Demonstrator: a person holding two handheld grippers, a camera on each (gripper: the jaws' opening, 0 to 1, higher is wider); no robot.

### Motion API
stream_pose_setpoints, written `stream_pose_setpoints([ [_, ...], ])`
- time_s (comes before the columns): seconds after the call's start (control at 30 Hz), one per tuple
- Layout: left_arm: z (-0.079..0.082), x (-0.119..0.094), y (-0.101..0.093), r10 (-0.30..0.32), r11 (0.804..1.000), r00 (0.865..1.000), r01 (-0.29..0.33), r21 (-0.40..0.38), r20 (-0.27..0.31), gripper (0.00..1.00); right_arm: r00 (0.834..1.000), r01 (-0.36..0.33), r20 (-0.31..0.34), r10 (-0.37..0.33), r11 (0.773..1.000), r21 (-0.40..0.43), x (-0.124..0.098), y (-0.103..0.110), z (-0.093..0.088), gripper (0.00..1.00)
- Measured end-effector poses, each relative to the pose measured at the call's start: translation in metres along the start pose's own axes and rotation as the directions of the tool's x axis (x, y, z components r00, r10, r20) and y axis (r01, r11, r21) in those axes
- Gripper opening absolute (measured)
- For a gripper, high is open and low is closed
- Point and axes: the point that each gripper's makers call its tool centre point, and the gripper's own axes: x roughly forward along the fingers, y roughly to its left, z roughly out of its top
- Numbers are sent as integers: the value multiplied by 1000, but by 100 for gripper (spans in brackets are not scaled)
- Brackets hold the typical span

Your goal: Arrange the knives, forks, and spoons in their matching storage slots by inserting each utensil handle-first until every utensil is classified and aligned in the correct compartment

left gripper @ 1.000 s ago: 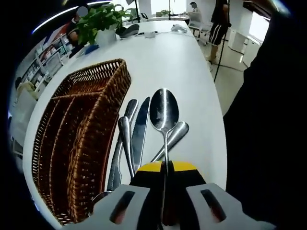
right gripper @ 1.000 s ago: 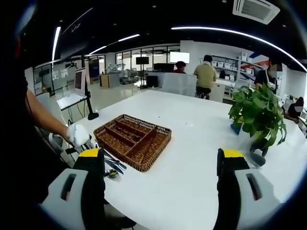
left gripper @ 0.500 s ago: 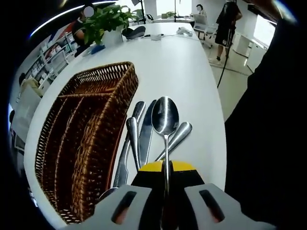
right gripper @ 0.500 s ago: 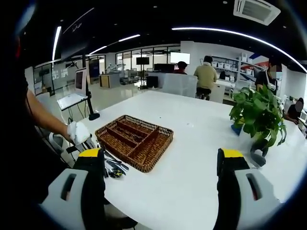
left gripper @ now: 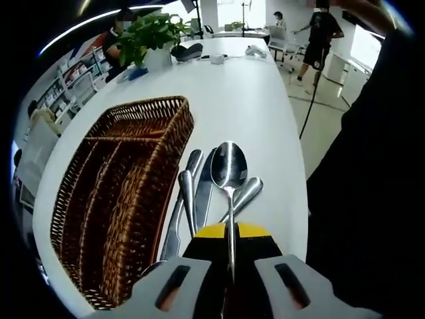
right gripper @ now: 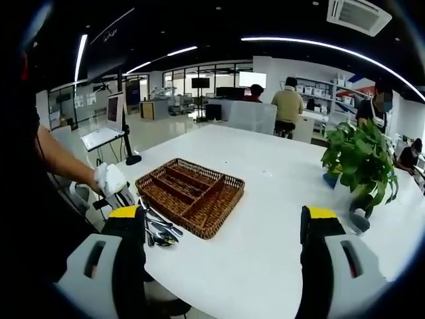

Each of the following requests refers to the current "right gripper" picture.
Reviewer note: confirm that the translucent white partition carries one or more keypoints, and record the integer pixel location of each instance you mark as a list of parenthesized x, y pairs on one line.
[(252, 116)]

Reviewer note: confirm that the curved ceiling light strip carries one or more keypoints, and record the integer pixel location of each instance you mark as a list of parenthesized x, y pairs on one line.
[(252, 39)]

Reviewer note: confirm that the green potted plant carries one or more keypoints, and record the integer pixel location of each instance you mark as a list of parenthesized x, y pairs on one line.
[(362, 156)]

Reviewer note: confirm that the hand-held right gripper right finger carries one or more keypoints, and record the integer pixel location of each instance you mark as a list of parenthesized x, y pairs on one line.
[(318, 259)]

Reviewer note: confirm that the dark blue banner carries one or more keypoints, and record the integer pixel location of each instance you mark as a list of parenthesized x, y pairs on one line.
[(133, 94)]

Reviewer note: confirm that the dark grey handheld device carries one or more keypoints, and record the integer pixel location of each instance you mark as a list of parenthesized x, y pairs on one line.
[(360, 222)]

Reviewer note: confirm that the black box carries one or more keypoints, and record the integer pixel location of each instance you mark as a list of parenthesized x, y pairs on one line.
[(213, 112)]

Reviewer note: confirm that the white shelving unit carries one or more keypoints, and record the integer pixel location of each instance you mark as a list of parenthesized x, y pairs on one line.
[(318, 91)]

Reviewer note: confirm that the small blue object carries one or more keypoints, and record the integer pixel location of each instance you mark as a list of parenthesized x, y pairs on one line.
[(332, 181)]

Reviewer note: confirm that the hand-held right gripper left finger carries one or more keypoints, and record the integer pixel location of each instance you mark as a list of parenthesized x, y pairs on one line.
[(127, 252)]

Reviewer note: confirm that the white low cabinet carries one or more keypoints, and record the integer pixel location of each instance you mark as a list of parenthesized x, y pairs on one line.
[(303, 129)]

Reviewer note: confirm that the brown wicker utensil storage tray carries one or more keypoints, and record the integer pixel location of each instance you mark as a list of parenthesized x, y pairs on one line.
[(212, 212)]

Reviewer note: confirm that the wood-front cabinet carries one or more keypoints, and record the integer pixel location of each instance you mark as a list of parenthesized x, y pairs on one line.
[(146, 110)]

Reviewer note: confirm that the black desk monitors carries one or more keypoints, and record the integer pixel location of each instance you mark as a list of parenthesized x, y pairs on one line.
[(229, 92)]

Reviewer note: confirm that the straight ceiling light strip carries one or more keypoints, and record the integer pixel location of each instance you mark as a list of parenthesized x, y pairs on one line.
[(81, 56)]

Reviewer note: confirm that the bright white screen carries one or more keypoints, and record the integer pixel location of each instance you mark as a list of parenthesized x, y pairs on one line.
[(252, 79)]

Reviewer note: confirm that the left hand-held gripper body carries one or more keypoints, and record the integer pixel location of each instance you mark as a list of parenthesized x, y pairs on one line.
[(111, 179)]

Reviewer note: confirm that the person's torso black clothing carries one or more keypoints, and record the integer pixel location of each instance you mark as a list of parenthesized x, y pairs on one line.
[(20, 199)]

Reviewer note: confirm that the silver table knife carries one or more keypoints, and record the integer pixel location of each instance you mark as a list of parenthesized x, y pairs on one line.
[(172, 229)]

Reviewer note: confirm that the black television on stand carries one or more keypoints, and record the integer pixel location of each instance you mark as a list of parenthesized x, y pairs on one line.
[(200, 83)]

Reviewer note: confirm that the open laptop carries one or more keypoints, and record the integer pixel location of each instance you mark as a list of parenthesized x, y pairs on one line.
[(114, 109)]

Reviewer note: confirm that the ceiling air conditioner vent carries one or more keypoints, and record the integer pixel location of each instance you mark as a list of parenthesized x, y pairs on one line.
[(358, 15)]

